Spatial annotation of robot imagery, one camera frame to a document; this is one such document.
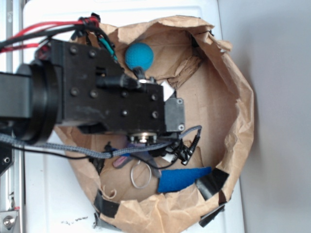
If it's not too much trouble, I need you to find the white plastic tray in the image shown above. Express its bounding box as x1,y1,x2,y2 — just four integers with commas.
22,0,245,233

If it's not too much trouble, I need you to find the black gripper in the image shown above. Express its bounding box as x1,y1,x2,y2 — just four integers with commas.
48,40,185,140

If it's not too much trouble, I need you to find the aluminium frame rail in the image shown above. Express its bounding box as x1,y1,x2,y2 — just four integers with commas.
0,0,26,233

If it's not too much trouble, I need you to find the brown paper bag bin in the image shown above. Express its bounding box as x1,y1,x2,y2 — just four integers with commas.
70,16,254,233

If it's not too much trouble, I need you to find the gray plush animal toy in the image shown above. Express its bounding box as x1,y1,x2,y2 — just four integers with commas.
113,151,162,189

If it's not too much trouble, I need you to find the teal foam ball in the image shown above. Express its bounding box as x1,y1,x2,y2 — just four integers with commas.
125,43,154,71

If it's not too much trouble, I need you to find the gray braided cable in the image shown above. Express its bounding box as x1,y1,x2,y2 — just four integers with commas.
0,125,203,159

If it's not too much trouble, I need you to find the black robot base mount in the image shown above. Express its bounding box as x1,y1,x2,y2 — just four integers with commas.
0,141,13,176

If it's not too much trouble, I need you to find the blue felt cloth piece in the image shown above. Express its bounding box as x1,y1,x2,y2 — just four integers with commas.
157,166,212,193

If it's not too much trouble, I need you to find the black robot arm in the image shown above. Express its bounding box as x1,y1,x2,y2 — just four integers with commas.
0,39,185,144

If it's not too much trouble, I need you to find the red black cable bundle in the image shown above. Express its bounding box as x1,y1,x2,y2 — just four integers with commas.
0,16,120,64

